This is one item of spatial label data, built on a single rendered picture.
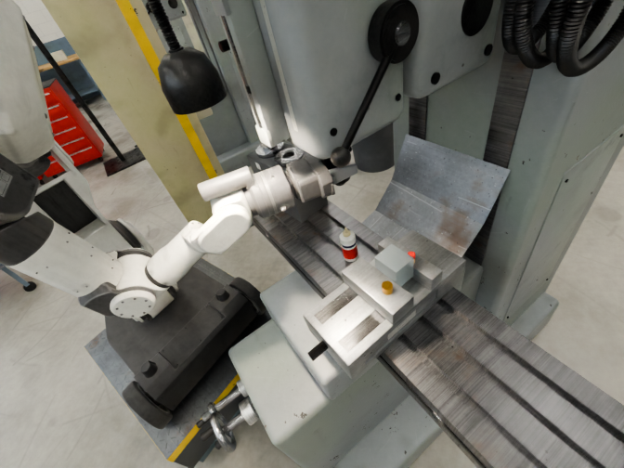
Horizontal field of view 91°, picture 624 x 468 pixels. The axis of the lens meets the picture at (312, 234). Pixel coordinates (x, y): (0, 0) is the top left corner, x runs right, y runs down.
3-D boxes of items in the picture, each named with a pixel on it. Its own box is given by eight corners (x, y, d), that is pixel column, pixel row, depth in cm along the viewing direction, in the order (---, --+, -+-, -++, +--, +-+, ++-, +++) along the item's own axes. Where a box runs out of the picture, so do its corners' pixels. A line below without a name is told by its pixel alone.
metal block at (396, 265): (396, 290, 64) (396, 272, 60) (375, 274, 68) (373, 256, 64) (413, 276, 66) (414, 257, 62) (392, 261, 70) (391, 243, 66)
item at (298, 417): (318, 487, 114) (270, 449, 73) (278, 410, 135) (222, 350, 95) (462, 350, 137) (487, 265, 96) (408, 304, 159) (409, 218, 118)
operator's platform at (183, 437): (133, 378, 176) (84, 346, 149) (220, 291, 209) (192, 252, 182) (215, 478, 133) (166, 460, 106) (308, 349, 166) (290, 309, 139)
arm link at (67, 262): (115, 332, 62) (-7, 286, 45) (117, 283, 70) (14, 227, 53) (164, 305, 62) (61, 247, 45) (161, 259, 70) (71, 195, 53)
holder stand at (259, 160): (302, 223, 98) (285, 171, 85) (264, 200, 112) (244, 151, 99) (328, 203, 103) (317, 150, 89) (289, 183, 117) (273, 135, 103)
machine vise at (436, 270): (352, 381, 61) (344, 357, 54) (308, 330, 71) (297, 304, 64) (462, 279, 72) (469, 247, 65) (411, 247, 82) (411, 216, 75)
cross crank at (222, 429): (225, 467, 86) (206, 459, 78) (211, 429, 94) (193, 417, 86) (273, 427, 91) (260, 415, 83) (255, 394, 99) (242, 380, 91)
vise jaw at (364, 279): (393, 325, 60) (392, 315, 57) (343, 282, 70) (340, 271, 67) (413, 306, 62) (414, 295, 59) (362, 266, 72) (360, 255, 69)
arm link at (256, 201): (279, 222, 61) (225, 243, 59) (266, 192, 68) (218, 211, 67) (263, 175, 52) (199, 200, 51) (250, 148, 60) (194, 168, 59)
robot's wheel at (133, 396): (144, 403, 122) (111, 384, 109) (155, 392, 125) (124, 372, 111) (171, 436, 111) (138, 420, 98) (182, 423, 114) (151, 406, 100)
